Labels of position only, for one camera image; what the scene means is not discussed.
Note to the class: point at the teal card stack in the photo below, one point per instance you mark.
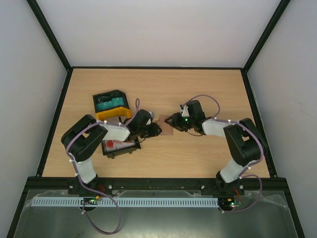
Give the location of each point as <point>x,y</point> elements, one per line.
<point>114,102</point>

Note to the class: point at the black aluminium frame rail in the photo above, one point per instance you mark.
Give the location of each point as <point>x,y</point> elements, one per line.
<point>206,186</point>

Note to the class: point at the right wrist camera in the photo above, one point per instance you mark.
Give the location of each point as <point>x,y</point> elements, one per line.
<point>184,111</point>

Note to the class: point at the yellow bin with white cards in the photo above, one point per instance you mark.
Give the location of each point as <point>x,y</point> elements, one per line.
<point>114,112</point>

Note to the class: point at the black bin with teal cards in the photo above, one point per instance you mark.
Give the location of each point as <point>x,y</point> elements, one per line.
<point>107,96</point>

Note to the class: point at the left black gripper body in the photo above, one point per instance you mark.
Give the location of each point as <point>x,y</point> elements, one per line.
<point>146,133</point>

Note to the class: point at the brown leather card holder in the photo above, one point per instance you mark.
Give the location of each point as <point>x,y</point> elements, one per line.
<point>167,130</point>

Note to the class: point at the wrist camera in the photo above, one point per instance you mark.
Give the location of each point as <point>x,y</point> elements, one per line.
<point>184,111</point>
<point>152,115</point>

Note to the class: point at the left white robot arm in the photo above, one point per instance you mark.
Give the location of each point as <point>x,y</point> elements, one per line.
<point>83,138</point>

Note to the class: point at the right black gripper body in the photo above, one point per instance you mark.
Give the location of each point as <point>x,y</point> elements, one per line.
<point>177,121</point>

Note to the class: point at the light blue slotted cable duct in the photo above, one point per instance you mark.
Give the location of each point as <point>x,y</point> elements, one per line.
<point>125,202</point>

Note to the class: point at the black bin with red cards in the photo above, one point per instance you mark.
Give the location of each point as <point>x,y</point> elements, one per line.
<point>128,150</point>

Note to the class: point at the red card stack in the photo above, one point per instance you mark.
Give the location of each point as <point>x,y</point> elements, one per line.
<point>114,145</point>

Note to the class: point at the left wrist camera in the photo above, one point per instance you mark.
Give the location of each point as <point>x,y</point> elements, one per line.
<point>152,115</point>

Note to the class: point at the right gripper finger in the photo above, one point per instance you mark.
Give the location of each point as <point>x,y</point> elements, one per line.
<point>178,126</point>
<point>172,119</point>

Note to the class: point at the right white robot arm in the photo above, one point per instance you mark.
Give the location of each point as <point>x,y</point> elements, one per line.
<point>245,143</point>

